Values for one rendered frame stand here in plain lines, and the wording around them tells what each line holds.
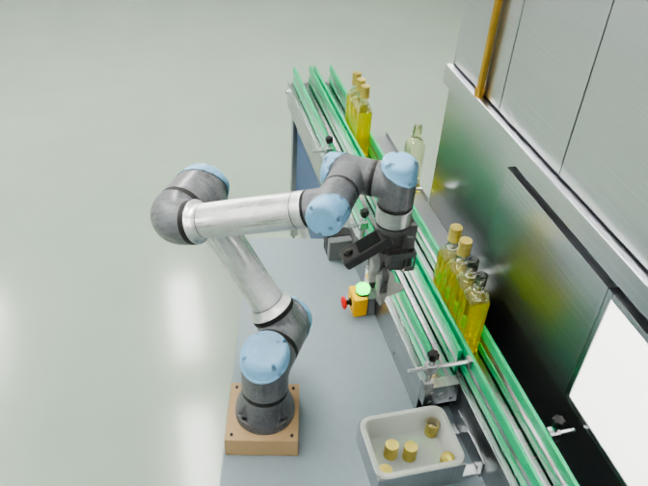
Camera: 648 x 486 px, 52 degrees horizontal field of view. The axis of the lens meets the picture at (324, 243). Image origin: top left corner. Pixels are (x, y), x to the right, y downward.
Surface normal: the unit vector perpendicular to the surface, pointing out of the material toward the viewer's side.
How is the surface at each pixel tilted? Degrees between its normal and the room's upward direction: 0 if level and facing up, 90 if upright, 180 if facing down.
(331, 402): 0
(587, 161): 90
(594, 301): 90
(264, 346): 7
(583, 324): 90
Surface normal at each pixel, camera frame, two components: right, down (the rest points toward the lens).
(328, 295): 0.04, -0.78
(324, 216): -0.31, 0.58
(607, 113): -0.97, 0.11
